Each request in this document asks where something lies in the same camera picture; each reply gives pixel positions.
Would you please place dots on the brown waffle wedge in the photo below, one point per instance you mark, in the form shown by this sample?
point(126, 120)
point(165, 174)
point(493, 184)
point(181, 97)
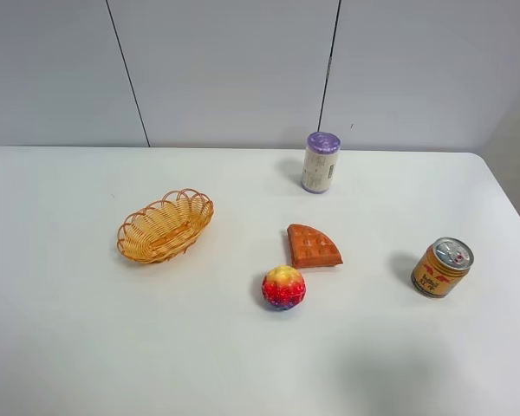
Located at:
point(310, 248)

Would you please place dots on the orange wicker oval basket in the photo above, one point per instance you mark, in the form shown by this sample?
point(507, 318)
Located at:
point(165, 228)

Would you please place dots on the purple trash bag roll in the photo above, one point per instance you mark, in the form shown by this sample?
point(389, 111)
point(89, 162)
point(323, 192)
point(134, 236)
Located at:
point(320, 160)

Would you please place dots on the rainbow coloured squishy ball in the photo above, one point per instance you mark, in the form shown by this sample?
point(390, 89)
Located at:
point(283, 287)

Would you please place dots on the gold energy drink can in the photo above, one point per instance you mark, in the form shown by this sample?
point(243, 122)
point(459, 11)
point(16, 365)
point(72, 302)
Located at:
point(442, 267)

